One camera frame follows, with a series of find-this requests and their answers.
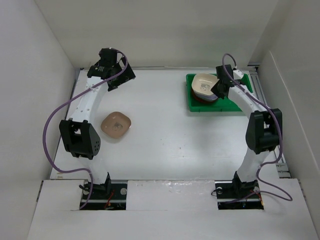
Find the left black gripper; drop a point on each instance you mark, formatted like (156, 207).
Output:
(128, 75)

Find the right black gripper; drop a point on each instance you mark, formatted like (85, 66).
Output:
(215, 90)

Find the purple square plate front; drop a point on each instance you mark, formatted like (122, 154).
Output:
(206, 96)

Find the purple square plate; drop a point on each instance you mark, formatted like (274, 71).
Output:
(206, 96)
(207, 100)

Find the cream square plate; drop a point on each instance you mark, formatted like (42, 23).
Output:
(202, 83)

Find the pink square plate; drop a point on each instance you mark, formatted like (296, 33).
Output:
(115, 125)

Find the large red round plate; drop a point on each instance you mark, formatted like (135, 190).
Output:
(195, 96)

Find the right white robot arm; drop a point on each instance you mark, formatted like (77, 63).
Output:
(247, 172)

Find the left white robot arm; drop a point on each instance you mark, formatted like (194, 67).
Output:
(78, 134)

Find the green plastic bin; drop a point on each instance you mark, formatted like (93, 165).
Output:
(220, 105)

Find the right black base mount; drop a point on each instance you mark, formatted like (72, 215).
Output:
(237, 196)

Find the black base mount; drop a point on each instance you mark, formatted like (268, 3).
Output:
(113, 199)
(237, 196)

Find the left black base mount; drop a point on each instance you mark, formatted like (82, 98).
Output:
(113, 199)

